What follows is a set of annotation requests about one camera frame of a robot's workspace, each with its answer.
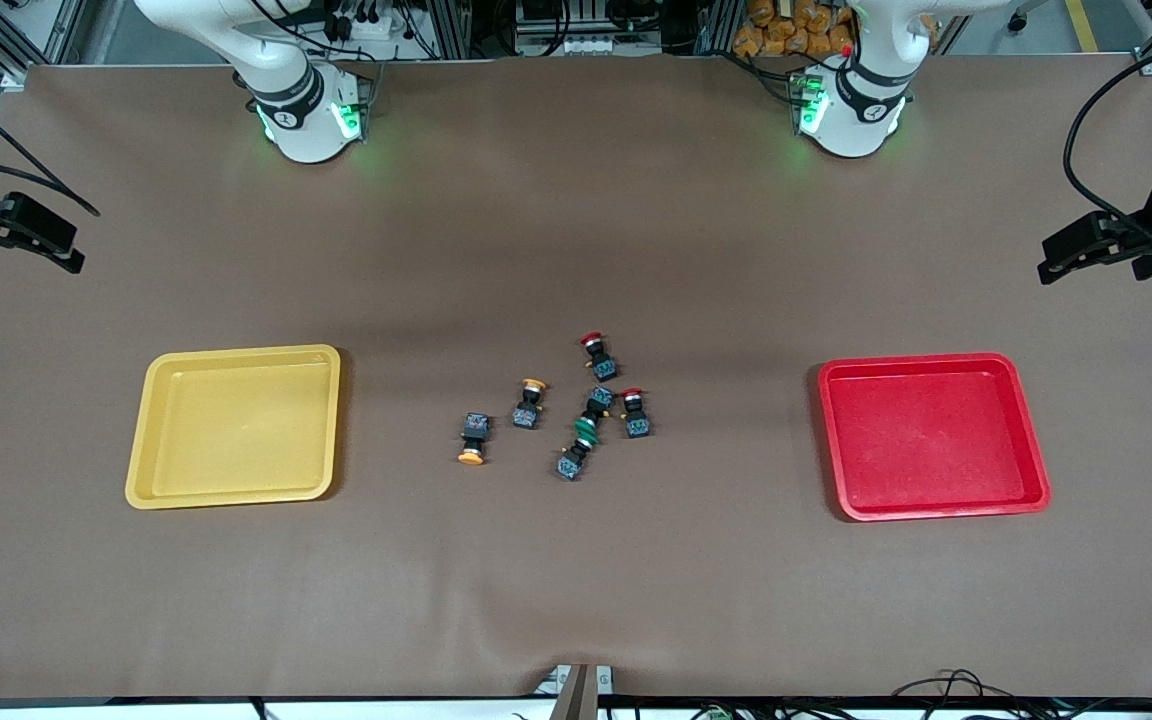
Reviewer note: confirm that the yellow mushroom push button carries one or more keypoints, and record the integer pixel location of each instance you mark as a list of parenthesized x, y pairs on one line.
[(526, 412), (475, 430)]

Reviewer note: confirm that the red mushroom push button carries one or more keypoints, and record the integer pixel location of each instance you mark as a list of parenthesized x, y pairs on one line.
[(601, 365), (635, 420)]

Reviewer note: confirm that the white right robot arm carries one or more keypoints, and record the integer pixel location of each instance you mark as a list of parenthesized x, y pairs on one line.
[(306, 130)]

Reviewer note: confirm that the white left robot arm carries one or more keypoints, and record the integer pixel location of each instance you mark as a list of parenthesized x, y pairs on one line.
[(856, 130)]

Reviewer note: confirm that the yellow plastic tray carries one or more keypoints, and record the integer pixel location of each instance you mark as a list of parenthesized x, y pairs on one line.
[(236, 430)]

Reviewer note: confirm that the red plastic tray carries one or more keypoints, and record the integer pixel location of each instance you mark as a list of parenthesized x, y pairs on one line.
[(931, 440)]

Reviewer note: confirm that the heap of orange bags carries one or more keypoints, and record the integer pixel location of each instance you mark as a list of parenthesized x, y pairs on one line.
[(791, 25)]

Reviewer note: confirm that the brown table mat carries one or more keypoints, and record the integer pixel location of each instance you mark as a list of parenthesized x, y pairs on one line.
[(576, 250)]

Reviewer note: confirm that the green mushroom push button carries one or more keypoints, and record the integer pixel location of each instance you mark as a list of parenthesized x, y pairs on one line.
[(569, 466), (600, 398)]

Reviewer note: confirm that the white power strip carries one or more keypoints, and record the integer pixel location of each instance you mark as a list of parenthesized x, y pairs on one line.
[(586, 45)]

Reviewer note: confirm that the aluminium frame post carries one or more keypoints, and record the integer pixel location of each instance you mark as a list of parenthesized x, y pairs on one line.
[(453, 25)]

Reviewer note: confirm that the metal table edge bracket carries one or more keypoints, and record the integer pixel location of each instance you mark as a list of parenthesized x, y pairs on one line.
[(576, 692)]

